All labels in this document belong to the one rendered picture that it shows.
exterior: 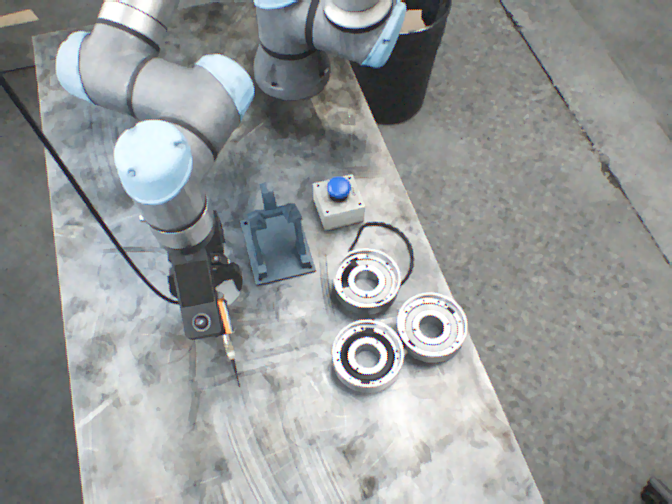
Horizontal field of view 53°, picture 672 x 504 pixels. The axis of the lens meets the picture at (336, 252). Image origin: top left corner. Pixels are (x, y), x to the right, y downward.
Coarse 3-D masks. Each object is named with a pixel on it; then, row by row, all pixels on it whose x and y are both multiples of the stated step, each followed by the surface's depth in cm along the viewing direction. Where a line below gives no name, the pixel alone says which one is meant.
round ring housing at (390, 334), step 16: (368, 320) 102; (336, 352) 101; (352, 352) 100; (384, 352) 100; (400, 352) 100; (336, 368) 98; (368, 368) 99; (400, 368) 98; (352, 384) 97; (368, 384) 97; (384, 384) 97
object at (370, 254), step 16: (352, 256) 109; (368, 256) 109; (384, 256) 108; (336, 272) 106; (352, 272) 107; (368, 272) 108; (336, 288) 104; (352, 288) 106; (352, 304) 103; (368, 304) 104; (384, 304) 104
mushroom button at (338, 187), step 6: (330, 180) 111; (336, 180) 111; (342, 180) 111; (330, 186) 111; (336, 186) 110; (342, 186) 110; (348, 186) 111; (330, 192) 110; (336, 192) 110; (342, 192) 110; (348, 192) 111
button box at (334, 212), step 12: (348, 180) 115; (324, 192) 113; (324, 204) 112; (336, 204) 112; (348, 204) 112; (360, 204) 112; (324, 216) 111; (336, 216) 112; (348, 216) 113; (360, 216) 114; (324, 228) 114
